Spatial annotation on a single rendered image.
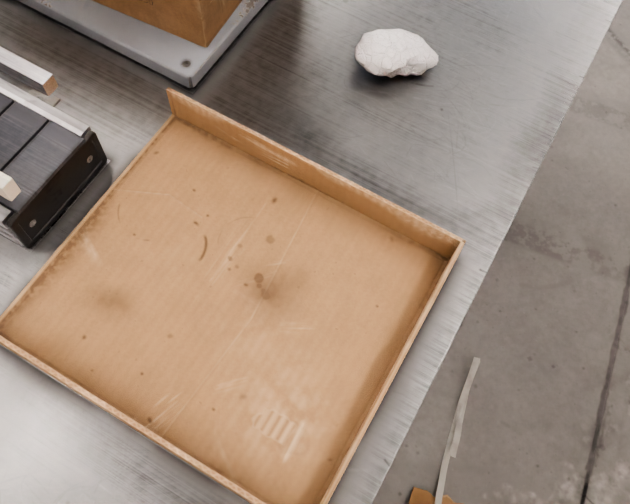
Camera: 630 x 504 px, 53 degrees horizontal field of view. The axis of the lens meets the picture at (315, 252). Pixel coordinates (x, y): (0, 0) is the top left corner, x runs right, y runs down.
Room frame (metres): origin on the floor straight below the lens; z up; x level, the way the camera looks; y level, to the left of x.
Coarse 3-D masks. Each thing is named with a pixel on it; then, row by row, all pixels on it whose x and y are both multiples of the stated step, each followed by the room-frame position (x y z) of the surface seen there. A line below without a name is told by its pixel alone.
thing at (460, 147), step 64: (0, 0) 0.48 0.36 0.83; (320, 0) 0.54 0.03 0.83; (384, 0) 0.55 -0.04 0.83; (448, 0) 0.56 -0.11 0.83; (512, 0) 0.57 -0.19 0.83; (576, 0) 0.58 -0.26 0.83; (64, 64) 0.41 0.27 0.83; (128, 64) 0.42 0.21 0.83; (256, 64) 0.44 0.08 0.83; (320, 64) 0.45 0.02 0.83; (448, 64) 0.47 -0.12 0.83; (512, 64) 0.48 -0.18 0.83; (576, 64) 0.49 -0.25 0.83; (128, 128) 0.34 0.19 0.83; (256, 128) 0.36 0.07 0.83; (320, 128) 0.37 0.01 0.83; (384, 128) 0.38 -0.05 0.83; (448, 128) 0.39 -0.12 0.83; (512, 128) 0.40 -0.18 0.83; (384, 192) 0.31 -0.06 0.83; (448, 192) 0.31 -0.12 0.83; (512, 192) 0.32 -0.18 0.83; (0, 256) 0.20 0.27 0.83; (448, 320) 0.19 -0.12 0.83; (0, 384) 0.09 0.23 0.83; (0, 448) 0.04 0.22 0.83; (64, 448) 0.05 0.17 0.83; (128, 448) 0.05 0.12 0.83; (384, 448) 0.08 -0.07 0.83
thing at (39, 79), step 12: (0, 48) 0.31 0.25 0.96; (0, 60) 0.30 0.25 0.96; (12, 60) 0.30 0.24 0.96; (24, 60) 0.30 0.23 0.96; (12, 72) 0.29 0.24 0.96; (24, 72) 0.29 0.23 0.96; (36, 72) 0.29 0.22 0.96; (48, 72) 0.29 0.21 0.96; (36, 84) 0.29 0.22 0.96; (48, 84) 0.29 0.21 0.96
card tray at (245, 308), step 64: (192, 128) 0.35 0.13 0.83; (128, 192) 0.27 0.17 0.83; (192, 192) 0.28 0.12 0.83; (256, 192) 0.29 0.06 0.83; (320, 192) 0.30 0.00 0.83; (64, 256) 0.20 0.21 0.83; (128, 256) 0.21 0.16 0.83; (192, 256) 0.22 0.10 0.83; (256, 256) 0.22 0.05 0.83; (320, 256) 0.23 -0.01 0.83; (384, 256) 0.24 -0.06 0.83; (448, 256) 0.24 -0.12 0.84; (0, 320) 0.14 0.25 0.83; (64, 320) 0.15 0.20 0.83; (128, 320) 0.15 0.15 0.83; (192, 320) 0.16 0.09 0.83; (256, 320) 0.17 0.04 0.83; (320, 320) 0.17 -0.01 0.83; (384, 320) 0.18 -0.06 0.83; (64, 384) 0.10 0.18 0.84; (128, 384) 0.10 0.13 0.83; (192, 384) 0.11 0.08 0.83; (256, 384) 0.11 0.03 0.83; (320, 384) 0.12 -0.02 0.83; (384, 384) 0.12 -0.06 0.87; (192, 448) 0.06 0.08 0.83; (256, 448) 0.07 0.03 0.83; (320, 448) 0.07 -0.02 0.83
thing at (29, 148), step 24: (0, 96) 0.33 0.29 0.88; (0, 120) 0.30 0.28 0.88; (24, 120) 0.31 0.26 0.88; (48, 120) 0.31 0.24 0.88; (0, 144) 0.28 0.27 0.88; (24, 144) 0.28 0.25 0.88; (48, 144) 0.28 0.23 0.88; (72, 144) 0.29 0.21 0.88; (0, 168) 0.26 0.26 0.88; (24, 168) 0.26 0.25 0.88; (48, 168) 0.26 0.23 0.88; (24, 192) 0.24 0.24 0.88
